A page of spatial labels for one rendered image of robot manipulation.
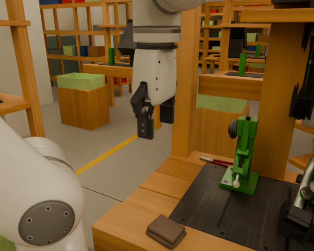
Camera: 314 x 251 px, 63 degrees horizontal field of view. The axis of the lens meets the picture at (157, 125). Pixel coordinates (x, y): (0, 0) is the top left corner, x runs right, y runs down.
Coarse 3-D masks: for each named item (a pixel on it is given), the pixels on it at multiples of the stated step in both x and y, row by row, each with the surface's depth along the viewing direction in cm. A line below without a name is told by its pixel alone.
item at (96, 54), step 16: (48, 0) 616; (64, 0) 594; (80, 0) 570; (96, 0) 549; (128, 16) 569; (48, 32) 638; (64, 32) 613; (80, 32) 589; (96, 32) 567; (112, 32) 547; (64, 48) 639; (80, 48) 613; (96, 48) 596; (48, 64) 681; (80, 64) 625
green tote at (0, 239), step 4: (0, 236) 70; (0, 240) 70; (4, 240) 71; (8, 240) 72; (0, 244) 71; (4, 244) 71; (8, 244) 72; (12, 244) 73; (0, 248) 71; (4, 248) 72; (8, 248) 72; (12, 248) 74
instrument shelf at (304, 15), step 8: (288, 8) 80; (296, 8) 79; (304, 8) 78; (312, 8) 77; (240, 16) 87; (248, 16) 86; (256, 16) 85; (264, 16) 84; (272, 16) 82; (280, 16) 82; (288, 16) 81; (296, 16) 80; (304, 16) 79; (312, 16) 78
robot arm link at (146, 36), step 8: (136, 32) 43; (144, 32) 42; (152, 32) 42; (160, 32) 42; (168, 32) 42; (176, 32) 43; (136, 40) 44; (144, 40) 42; (152, 40) 42; (160, 40) 42; (168, 40) 42; (176, 40) 44
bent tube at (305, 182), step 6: (312, 156) 81; (312, 162) 81; (306, 168) 82; (312, 168) 80; (306, 174) 80; (312, 174) 80; (306, 180) 79; (312, 180) 79; (300, 186) 79; (300, 198) 77; (294, 204) 77; (300, 204) 76
